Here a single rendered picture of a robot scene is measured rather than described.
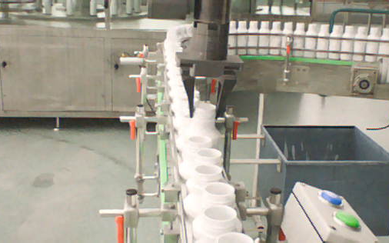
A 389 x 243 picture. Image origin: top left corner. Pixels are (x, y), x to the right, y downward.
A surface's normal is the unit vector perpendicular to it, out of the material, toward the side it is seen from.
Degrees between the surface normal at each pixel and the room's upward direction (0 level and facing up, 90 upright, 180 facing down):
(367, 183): 90
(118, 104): 90
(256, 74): 90
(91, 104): 90
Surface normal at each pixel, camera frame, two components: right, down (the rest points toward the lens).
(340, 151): 0.10, 0.29
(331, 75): -0.22, 0.27
